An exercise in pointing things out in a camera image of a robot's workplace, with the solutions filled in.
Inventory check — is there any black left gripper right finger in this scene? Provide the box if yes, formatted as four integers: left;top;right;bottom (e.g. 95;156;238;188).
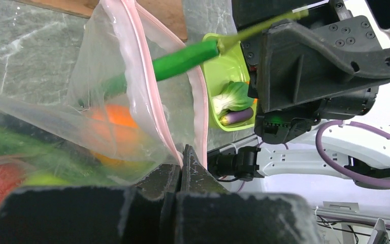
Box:
175;145;321;243

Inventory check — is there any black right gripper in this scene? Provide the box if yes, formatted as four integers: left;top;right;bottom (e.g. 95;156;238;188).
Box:
232;1;390;144

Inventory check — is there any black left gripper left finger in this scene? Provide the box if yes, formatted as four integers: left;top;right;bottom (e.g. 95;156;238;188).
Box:
0;164;181;243

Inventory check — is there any green orange mango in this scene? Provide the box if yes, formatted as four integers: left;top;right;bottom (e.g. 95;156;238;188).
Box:
86;104;148;170

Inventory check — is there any green apple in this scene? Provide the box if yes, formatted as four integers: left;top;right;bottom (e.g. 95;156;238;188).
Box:
22;173;71;186

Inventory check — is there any clear zip top bag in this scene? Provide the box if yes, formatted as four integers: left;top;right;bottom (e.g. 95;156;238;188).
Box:
0;0;209;233

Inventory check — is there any green chili pepper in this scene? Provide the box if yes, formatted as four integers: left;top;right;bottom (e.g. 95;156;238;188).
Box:
77;9;309;108

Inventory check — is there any green cucumber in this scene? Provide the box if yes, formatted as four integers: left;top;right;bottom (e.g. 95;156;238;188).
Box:
0;126;117;186

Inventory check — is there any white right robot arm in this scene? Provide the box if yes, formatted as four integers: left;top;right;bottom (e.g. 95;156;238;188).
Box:
182;1;390;243

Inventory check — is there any lime green food tray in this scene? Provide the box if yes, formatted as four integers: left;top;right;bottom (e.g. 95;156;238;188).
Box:
201;41;255;132

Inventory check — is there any white green bok choy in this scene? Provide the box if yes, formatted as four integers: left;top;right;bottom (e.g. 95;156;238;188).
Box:
211;81;254;115

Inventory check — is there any purple eggplant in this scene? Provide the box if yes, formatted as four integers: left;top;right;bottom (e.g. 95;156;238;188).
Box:
219;107;254;126

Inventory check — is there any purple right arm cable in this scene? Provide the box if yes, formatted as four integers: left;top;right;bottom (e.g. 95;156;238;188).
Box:
315;119;390;189

